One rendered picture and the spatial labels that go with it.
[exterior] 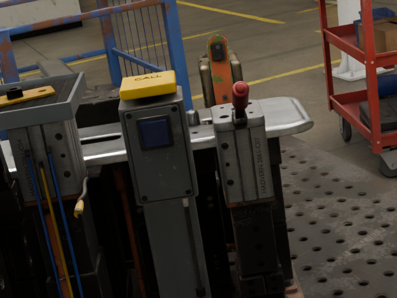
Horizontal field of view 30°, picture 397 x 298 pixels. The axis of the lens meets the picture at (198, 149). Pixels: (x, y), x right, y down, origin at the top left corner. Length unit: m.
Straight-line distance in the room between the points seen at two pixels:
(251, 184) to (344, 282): 0.34
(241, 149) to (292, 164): 0.81
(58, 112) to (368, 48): 2.51
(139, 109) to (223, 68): 0.51
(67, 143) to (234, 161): 0.22
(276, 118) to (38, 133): 0.38
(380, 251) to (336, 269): 0.10
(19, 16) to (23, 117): 8.55
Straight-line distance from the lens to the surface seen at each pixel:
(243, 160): 0.97
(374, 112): 3.25
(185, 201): 0.81
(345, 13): 5.14
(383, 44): 3.26
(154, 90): 0.77
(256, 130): 0.96
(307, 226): 1.46
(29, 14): 9.31
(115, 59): 4.43
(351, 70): 5.22
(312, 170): 1.72
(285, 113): 1.15
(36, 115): 0.75
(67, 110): 0.74
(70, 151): 0.96
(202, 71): 1.28
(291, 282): 1.24
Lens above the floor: 1.34
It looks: 19 degrees down
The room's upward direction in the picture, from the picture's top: 9 degrees counter-clockwise
